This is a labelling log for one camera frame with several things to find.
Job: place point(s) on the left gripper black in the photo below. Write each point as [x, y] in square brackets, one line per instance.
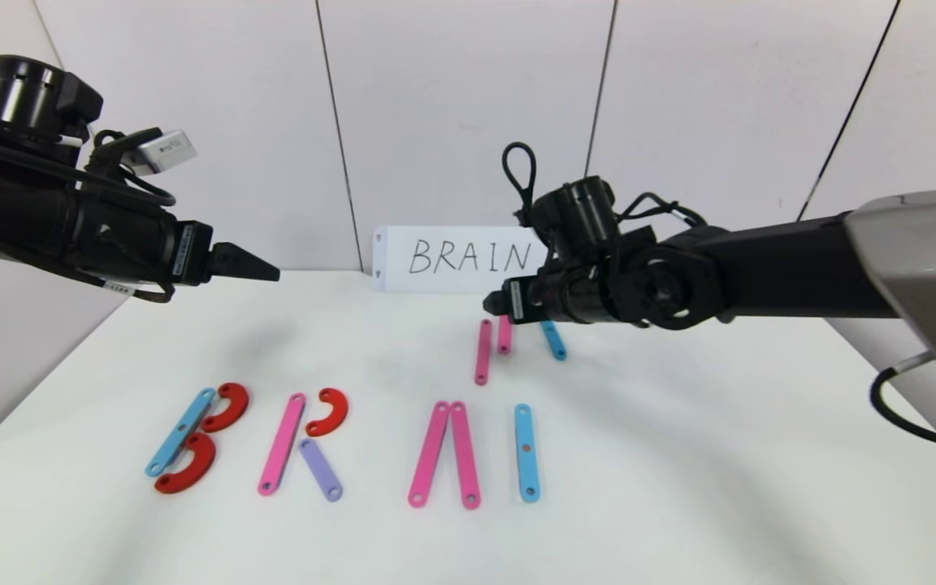
[192, 253]

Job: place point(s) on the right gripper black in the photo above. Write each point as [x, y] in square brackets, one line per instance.
[516, 300]

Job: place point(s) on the short pink bar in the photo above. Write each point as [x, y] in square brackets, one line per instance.
[504, 337]

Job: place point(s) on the long pink bar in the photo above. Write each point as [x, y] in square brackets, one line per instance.
[483, 351]
[428, 452]
[281, 443]
[465, 455]

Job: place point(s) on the short blue bar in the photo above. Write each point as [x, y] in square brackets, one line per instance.
[554, 341]

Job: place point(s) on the small red arc piece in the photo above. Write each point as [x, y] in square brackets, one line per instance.
[336, 414]

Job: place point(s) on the short purple bar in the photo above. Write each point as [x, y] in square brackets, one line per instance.
[321, 470]

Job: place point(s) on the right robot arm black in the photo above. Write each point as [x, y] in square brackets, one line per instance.
[801, 260]

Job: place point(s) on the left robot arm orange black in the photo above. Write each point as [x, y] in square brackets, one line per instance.
[5, 203]

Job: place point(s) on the white sign reading BRAIN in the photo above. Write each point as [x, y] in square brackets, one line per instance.
[452, 260]

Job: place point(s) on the large red arc piece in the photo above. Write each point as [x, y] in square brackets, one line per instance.
[201, 463]
[234, 402]

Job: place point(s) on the long blue bar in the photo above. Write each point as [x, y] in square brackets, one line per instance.
[526, 451]
[182, 431]

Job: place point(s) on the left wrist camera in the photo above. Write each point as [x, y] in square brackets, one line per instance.
[163, 152]

